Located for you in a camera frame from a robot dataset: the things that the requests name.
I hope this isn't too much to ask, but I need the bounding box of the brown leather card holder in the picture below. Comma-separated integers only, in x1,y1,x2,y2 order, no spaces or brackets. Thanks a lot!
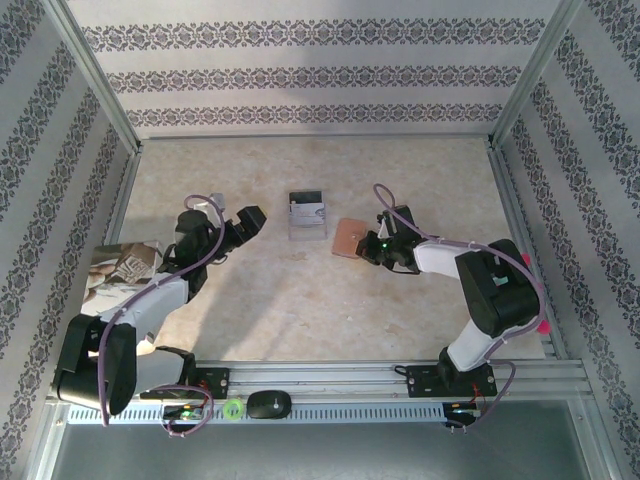
332,217,369,260

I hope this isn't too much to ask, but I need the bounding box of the silver printed credit card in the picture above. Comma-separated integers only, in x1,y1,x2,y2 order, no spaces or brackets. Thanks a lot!
289,201,328,228

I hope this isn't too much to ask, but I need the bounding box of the clear acrylic card stand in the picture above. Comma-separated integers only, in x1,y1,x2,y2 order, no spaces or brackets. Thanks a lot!
288,189,331,243

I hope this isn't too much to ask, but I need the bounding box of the photo cover book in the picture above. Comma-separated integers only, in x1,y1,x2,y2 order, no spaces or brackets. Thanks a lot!
82,240,166,319

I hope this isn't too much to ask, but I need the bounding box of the pink and white plush toy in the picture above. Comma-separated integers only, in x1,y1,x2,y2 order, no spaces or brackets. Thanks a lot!
519,252,551,335

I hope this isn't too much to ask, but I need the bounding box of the black computer mouse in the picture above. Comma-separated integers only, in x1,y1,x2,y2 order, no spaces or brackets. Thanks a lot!
247,389,294,420

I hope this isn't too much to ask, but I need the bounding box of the grey metal panel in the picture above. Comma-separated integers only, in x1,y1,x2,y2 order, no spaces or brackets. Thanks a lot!
49,424,601,480

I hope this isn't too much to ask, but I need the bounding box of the aluminium frame rail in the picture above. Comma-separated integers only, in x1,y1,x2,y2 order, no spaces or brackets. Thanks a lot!
99,144,146,249
487,144,571,360
138,132,494,144

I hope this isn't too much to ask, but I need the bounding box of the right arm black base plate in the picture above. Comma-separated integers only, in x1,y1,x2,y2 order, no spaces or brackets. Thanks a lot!
405,364,500,400

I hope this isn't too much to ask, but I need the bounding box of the aluminium mounting rail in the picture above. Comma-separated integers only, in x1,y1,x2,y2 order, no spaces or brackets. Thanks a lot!
139,360,587,401

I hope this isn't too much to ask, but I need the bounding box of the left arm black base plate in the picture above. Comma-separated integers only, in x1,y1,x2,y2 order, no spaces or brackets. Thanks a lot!
139,367,232,401

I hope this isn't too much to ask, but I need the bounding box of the perforated metal cable tray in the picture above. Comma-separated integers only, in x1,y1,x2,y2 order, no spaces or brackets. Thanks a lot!
67,402,446,426

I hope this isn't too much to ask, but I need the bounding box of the aluminium frame post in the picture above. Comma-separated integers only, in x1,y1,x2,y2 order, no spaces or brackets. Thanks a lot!
487,0,587,150
42,0,144,154

